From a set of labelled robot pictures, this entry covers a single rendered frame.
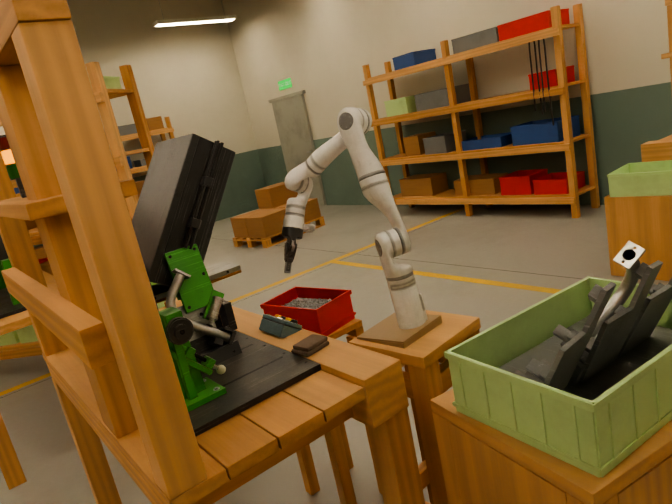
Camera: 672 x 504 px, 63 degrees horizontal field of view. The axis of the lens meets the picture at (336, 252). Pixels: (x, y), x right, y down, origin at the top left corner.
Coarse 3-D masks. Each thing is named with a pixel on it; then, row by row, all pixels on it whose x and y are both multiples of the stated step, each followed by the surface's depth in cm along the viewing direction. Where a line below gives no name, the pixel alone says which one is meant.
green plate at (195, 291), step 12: (168, 252) 181; (180, 252) 183; (192, 252) 185; (168, 264) 180; (180, 264) 182; (192, 264) 184; (192, 276) 184; (204, 276) 186; (180, 288) 181; (192, 288) 183; (204, 288) 185; (192, 300) 182; (204, 300) 184
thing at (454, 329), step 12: (432, 312) 197; (444, 324) 185; (456, 324) 183; (468, 324) 181; (480, 324) 186; (432, 336) 178; (444, 336) 176; (456, 336) 176; (468, 336) 181; (372, 348) 179; (384, 348) 176; (396, 348) 174; (408, 348) 173; (420, 348) 171; (432, 348) 169; (444, 348) 172; (408, 360) 169; (420, 360) 166; (432, 360) 168
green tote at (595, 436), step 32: (576, 288) 166; (512, 320) 152; (544, 320) 160; (576, 320) 168; (448, 352) 140; (480, 352) 147; (512, 352) 154; (480, 384) 133; (512, 384) 124; (544, 384) 117; (640, 384) 115; (480, 416) 136; (512, 416) 127; (544, 416) 118; (576, 416) 111; (608, 416) 110; (640, 416) 116; (544, 448) 121; (576, 448) 113; (608, 448) 111
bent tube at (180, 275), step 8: (176, 272) 179; (184, 272) 178; (176, 280) 177; (176, 288) 177; (168, 296) 175; (168, 304) 175; (200, 328) 178; (208, 328) 180; (216, 336) 181; (224, 336) 182
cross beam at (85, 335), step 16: (16, 272) 203; (16, 288) 187; (32, 288) 167; (48, 288) 162; (32, 304) 164; (48, 304) 142; (64, 304) 138; (48, 320) 146; (64, 320) 124; (80, 320) 120; (96, 320) 118; (64, 336) 131; (80, 336) 113; (96, 336) 115; (80, 352) 119; (96, 352) 115; (112, 352) 117
